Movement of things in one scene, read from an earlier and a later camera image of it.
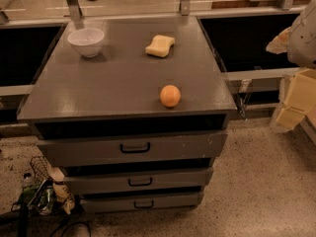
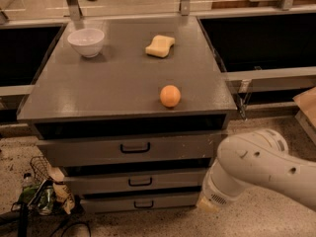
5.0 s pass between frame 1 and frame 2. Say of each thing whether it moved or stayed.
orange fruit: stayed
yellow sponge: stayed
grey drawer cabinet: stayed
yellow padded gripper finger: moved
